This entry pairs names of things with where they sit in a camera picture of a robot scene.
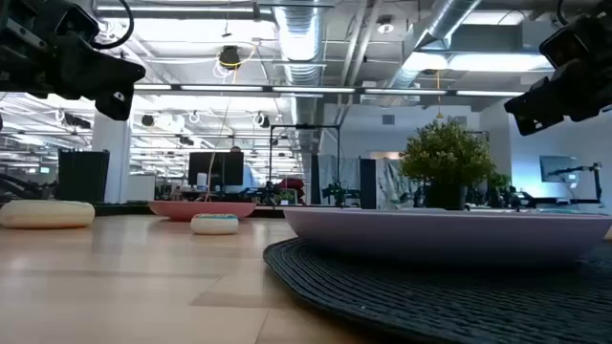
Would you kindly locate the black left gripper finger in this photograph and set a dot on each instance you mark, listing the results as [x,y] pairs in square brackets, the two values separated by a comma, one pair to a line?
[115,81]

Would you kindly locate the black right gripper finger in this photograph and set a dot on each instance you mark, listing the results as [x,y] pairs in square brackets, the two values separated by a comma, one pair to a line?
[540,107]

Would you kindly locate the light blue iced donut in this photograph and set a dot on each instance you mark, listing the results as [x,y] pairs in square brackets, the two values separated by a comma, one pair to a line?
[214,226]
[45,214]

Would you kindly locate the grey monitor on arm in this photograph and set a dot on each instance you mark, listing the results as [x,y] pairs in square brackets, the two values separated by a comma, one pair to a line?
[557,168]

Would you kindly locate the white ceiling tube light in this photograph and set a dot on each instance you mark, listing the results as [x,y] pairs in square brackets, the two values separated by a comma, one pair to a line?
[313,90]
[153,88]
[487,93]
[220,88]
[406,92]

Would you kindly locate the white ceiling light panel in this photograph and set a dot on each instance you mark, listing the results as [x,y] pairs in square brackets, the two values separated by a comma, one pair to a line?
[483,62]

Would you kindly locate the white pillar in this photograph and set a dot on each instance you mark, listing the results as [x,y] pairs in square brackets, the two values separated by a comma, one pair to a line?
[112,162]

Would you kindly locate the black ribbed panel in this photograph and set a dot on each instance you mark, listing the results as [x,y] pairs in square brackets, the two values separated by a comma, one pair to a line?
[83,174]

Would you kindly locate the green bushy plant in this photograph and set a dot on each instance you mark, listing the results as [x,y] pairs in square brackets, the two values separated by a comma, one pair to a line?
[444,153]

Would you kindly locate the black plant pot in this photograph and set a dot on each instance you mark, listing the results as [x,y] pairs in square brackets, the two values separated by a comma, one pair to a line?
[444,197]

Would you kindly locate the white bottle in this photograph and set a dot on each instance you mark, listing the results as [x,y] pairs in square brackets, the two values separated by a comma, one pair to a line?
[202,181]

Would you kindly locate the black background robot equipment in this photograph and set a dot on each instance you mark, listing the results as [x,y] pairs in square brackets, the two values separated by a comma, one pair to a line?
[19,186]

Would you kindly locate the black desk monitor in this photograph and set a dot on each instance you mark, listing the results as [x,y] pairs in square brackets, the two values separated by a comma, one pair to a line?
[225,167]

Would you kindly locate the pink plate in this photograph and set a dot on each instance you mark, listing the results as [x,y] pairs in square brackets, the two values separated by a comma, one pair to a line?
[172,209]

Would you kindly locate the grey plastic sheet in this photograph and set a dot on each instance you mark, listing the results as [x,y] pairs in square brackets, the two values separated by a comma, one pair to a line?
[392,181]

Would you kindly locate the purple plate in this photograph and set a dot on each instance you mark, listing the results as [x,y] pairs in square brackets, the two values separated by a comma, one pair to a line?
[430,234]

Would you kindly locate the round ceiling sensor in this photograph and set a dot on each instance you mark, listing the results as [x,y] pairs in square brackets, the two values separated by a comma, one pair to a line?
[385,26]

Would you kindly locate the black tower column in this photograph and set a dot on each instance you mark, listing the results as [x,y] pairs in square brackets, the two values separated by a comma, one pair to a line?
[368,184]

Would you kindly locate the small green desk plant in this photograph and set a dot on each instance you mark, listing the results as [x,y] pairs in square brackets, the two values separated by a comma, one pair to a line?
[283,196]

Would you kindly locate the red background machine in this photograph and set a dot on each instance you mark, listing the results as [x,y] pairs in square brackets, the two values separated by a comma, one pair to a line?
[292,184]

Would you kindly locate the dark woven round placemat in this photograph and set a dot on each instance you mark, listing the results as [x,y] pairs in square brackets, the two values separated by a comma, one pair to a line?
[430,301]

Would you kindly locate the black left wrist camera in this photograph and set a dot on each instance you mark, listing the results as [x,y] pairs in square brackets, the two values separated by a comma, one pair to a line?
[76,24]

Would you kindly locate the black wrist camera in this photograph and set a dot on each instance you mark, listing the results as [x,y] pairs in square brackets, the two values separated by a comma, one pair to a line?
[566,43]
[76,24]

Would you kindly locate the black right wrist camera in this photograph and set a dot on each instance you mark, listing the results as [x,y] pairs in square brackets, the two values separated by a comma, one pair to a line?
[566,43]

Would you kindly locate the silver slanted ventilation duct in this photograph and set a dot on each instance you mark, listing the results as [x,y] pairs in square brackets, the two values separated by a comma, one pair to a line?
[449,19]

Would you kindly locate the grey wall vent grille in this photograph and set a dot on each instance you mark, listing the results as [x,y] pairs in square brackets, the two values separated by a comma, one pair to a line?
[388,119]

